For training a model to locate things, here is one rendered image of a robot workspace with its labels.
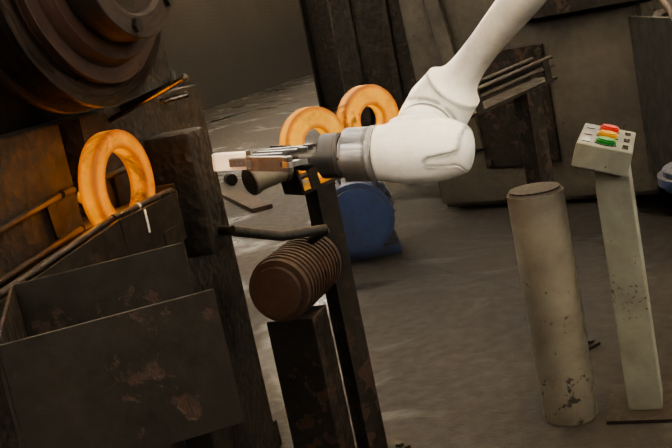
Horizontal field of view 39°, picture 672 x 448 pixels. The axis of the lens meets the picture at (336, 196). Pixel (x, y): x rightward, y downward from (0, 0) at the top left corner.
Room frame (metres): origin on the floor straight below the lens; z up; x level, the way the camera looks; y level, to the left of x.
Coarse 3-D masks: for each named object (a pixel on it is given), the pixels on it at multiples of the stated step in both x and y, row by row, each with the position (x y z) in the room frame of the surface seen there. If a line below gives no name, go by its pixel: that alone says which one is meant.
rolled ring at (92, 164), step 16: (96, 144) 1.51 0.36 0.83; (112, 144) 1.54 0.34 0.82; (128, 144) 1.59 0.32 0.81; (80, 160) 1.50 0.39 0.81; (96, 160) 1.49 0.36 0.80; (128, 160) 1.61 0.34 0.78; (144, 160) 1.62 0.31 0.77; (80, 176) 1.49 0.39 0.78; (96, 176) 1.48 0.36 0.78; (144, 176) 1.61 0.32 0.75; (80, 192) 1.48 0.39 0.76; (96, 192) 1.47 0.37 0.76; (144, 192) 1.61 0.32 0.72; (96, 208) 1.48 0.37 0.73; (112, 208) 1.50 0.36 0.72; (96, 224) 1.49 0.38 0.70
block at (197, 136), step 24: (144, 144) 1.77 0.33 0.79; (168, 144) 1.75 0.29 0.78; (192, 144) 1.74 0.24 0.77; (168, 168) 1.75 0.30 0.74; (192, 168) 1.74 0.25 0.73; (192, 192) 1.74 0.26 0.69; (216, 192) 1.79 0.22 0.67; (192, 216) 1.74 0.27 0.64; (216, 216) 1.77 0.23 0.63; (192, 240) 1.75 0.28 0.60; (216, 240) 1.75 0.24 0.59
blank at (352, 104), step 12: (372, 84) 2.06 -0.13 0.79; (348, 96) 2.02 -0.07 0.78; (360, 96) 2.03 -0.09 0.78; (372, 96) 2.05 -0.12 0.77; (384, 96) 2.07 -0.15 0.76; (348, 108) 2.01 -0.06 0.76; (360, 108) 2.03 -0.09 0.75; (372, 108) 2.08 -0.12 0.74; (384, 108) 2.06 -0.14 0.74; (396, 108) 2.08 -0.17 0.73; (348, 120) 2.01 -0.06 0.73; (360, 120) 2.03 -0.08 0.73; (384, 120) 2.06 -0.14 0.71
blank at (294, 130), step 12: (300, 108) 1.98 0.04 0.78; (312, 108) 1.96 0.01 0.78; (324, 108) 1.98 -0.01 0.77; (288, 120) 1.95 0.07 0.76; (300, 120) 1.94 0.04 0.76; (312, 120) 1.96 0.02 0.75; (324, 120) 1.97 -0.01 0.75; (336, 120) 1.99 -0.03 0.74; (288, 132) 1.92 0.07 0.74; (300, 132) 1.94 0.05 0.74; (324, 132) 1.98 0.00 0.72; (336, 132) 1.99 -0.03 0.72; (288, 144) 1.92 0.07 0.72; (300, 144) 1.93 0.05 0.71
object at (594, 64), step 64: (448, 0) 4.10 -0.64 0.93; (576, 0) 3.71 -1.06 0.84; (640, 0) 3.75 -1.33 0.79; (512, 64) 3.95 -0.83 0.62; (576, 64) 3.81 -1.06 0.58; (512, 128) 3.98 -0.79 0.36; (576, 128) 3.83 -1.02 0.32; (640, 128) 3.68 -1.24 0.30; (448, 192) 4.20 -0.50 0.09; (576, 192) 3.86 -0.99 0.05; (640, 192) 3.72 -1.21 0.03
